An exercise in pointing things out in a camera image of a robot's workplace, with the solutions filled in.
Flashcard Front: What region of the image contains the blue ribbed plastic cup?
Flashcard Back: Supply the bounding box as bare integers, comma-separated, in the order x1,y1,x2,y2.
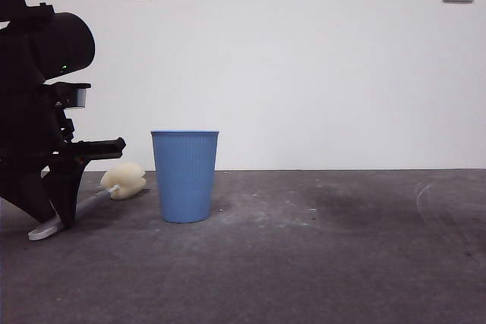
150,130,221,224

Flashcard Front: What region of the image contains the grey-handled cream sponge cup brush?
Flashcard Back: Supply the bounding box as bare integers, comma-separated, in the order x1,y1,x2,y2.
27,161,147,242

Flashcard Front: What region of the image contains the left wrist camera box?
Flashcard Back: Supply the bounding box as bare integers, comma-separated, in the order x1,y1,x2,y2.
74,87,92,110

